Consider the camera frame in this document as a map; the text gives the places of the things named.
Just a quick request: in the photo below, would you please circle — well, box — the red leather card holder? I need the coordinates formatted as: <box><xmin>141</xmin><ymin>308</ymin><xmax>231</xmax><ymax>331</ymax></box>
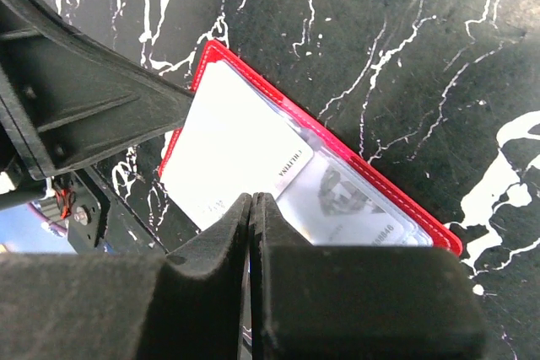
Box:
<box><xmin>159</xmin><ymin>40</ymin><xmax>462</xmax><ymax>254</ymax></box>

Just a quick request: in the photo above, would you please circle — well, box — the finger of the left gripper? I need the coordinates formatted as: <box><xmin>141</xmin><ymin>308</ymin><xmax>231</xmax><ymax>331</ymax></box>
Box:
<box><xmin>1</xmin><ymin>0</ymin><xmax>193</xmax><ymax>179</ymax></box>

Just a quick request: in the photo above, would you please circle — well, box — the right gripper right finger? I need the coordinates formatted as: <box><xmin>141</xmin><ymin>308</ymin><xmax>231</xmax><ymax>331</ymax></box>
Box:
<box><xmin>251</xmin><ymin>193</ymin><xmax>485</xmax><ymax>359</ymax></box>

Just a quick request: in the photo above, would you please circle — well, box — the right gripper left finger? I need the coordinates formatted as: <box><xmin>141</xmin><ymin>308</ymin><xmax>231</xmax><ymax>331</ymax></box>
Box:
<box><xmin>1</xmin><ymin>194</ymin><xmax>251</xmax><ymax>359</ymax></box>

